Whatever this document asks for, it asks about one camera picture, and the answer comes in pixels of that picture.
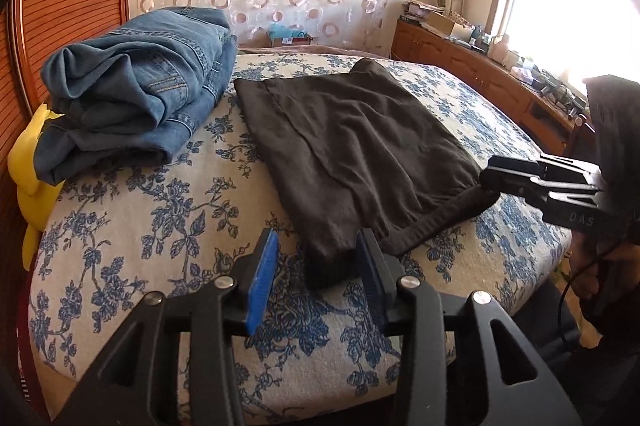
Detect wooden side cabinet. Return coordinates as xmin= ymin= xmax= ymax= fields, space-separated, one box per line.
xmin=391 ymin=17 xmax=596 ymax=157

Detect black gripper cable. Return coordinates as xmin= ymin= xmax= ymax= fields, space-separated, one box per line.
xmin=559 ymin=251 xmax=603 ymax=349

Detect yellow plush toy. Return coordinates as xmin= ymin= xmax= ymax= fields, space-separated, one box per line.
xmin=9 ymin=104 xmax=66 ymax=269

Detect black pants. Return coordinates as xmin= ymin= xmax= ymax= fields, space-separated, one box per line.
xmin=233 ymin=58 xmax=501 ymax=291

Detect cardboard box with blue bag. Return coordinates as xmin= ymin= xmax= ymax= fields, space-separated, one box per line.
xmin=267 ymin=25 xmax=315 ymax=48

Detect folded blue jeans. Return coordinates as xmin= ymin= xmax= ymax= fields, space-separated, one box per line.
xmin=32 ymin=6 xmax=239 ymax=184

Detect blue floral bed sheet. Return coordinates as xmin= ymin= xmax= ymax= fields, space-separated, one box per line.
xmin=27 ymin=53 xmax=573 ymax=422

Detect open flat cardboard box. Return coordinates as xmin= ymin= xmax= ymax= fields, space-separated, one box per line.
xmin=425 ymin=12 xmax=473 ymax=38

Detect person's right hand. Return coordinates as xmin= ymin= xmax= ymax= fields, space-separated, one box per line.
xmin=572 ymin=231 xmax=640 ymax=322

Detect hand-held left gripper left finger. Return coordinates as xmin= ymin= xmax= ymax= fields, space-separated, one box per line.
xmin=55 ymin=227 xmax=280 ymax=426

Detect black hand tool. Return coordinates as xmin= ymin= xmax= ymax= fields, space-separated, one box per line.
xmin=535 ymin=74 xmax=586 ymax=117

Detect pile of papers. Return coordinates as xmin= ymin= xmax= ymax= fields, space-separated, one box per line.
xmin=402 ymin=0 xmax=443 ymax=23

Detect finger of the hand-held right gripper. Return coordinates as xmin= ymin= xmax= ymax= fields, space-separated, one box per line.
xmin=489 ymin=155 xmax=600 ymax=181
xmin=479 ymin=170 xmax=598 ymax=207

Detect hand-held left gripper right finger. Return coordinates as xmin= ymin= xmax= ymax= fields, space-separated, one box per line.
xmin=354 ymin=227 xmax=583 ymax=426

